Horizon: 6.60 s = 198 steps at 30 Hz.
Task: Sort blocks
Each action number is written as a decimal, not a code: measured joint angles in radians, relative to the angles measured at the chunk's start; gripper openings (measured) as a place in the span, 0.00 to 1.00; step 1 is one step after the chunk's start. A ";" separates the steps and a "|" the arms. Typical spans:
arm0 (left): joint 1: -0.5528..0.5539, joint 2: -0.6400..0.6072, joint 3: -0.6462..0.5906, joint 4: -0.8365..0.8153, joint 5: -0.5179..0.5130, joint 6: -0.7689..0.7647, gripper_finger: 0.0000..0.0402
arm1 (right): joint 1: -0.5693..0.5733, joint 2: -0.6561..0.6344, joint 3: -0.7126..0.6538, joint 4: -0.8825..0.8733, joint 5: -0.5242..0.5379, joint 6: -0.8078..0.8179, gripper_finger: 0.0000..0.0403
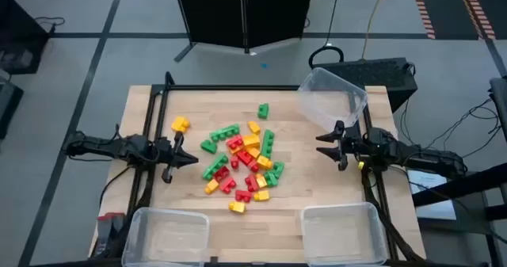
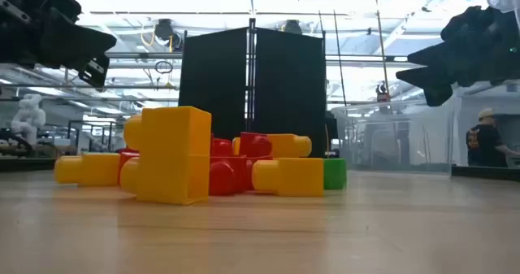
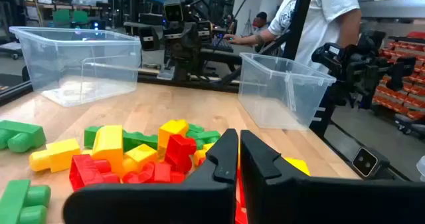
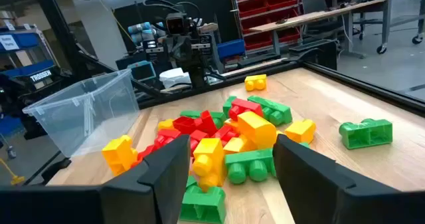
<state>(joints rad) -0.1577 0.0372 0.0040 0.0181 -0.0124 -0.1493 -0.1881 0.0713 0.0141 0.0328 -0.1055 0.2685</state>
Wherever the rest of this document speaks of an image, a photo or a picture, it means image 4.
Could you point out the clear plastic bin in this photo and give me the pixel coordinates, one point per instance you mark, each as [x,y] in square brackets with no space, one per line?
[83,117]

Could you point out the black floor crate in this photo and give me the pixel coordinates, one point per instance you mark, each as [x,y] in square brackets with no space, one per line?
[315,54]

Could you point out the red storage bin rack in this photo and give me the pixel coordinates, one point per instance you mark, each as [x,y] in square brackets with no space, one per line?
[282,1]

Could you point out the white plastic container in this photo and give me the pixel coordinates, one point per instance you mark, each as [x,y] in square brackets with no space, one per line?
[174,77]

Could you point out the blue storage bin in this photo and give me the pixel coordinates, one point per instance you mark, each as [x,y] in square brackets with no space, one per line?
[230,49]

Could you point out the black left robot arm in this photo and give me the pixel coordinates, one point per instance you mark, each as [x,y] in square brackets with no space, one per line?
[156,56]

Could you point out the blue bin cart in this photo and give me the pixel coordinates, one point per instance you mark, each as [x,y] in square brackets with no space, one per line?
[23,51]

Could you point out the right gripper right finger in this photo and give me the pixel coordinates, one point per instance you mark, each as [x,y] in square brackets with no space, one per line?
[315,190]

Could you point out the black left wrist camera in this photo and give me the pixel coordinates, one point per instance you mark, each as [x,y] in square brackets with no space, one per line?
[176,24]

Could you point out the black Trossen-labelled device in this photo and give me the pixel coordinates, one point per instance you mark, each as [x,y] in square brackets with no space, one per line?
[40,76]

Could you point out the wooden workbench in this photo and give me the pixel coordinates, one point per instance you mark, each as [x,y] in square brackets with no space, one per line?
[315,16]

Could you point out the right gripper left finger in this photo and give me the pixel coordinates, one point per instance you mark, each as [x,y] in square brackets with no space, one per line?
[149,197]

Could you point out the black office chair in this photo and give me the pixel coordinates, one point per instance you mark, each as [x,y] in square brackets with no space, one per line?
[315,4]

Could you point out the long green toy block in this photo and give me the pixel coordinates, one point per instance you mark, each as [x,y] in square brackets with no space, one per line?
[305,145]
[270,111]

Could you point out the teal-rimmed black tray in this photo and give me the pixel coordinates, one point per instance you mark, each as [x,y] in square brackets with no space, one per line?
[142,71]

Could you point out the large yellow toy block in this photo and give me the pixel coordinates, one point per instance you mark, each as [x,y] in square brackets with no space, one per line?
[118,152]

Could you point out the black rig upright post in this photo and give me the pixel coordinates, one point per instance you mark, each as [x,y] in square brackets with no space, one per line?
[56,28]

